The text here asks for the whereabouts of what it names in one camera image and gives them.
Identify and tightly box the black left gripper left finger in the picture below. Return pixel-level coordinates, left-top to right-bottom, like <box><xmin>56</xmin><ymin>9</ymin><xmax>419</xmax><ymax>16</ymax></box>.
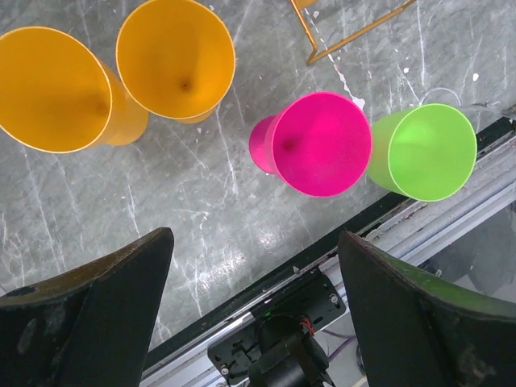
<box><xmin>1</xmin><ymin>227</ymin><xmax>174</xmax><ymax>386</ymax></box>

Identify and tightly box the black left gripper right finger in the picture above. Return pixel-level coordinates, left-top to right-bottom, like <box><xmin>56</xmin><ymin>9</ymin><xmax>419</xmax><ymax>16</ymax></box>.
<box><xmin>338</xmin><ymin>231</ymin><xmax>515</xmax><ymax>386</ymax></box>

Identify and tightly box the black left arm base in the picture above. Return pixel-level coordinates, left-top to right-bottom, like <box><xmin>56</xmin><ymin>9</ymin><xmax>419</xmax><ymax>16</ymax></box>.
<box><xmin>207</xmin><ymin>269</ymin><xmax>346</xmax><ymax>386</ymax></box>

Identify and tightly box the green plastic goblet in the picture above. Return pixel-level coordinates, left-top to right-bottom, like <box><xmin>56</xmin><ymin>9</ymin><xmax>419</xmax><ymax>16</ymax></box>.
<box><xmin>367</xmin><ymin>103</ymin><xmax>477</xmax><ymax>202</ymax></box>

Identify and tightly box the pink plastic goblet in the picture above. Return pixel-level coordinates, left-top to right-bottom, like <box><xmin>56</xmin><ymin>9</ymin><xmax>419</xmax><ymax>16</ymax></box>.
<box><xmin>249</xmin><ymin>91</ymin><xmax>373</xmax><ymax>198</ymax></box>

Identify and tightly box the orange plastic goblet outer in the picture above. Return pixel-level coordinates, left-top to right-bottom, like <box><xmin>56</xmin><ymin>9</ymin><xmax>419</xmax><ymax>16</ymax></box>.
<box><xmin>1</xmin><ymin>27</ymin><xmax>149</xmax><ymax>154</ymax></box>

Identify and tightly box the orange plastic goblet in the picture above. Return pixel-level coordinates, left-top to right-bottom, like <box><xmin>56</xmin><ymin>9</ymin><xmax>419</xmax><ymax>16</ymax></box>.
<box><xmin>115</xmin><ymin>0</ymin><xmax>236</xmax><ymax>123</ymax></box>
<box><xmin>1</xmin><ymin>27</ymin><xmax>149</xmax><ymax>154</ymax></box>

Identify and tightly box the orange plastic goblet inner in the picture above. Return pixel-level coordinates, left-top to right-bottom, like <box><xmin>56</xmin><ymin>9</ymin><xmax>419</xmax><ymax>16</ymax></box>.
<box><xmin>115</xmin><ymin>0</ymin><xmax>236</xmax><ymax>123</ymax></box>

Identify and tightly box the aluminium frame rail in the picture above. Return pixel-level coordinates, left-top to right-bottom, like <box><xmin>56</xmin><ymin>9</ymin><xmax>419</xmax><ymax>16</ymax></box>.
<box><xmin>141</xmin><ymin>118</ymin><xmax>515</xmax><ymax>386</ymax></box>

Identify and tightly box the gold wire glass rack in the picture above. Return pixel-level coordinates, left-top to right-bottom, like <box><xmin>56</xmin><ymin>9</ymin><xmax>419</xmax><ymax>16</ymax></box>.
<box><xmin>289</xmin><ymin>0</ymin><xmax>418</xmax><ymax>66</ymax></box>

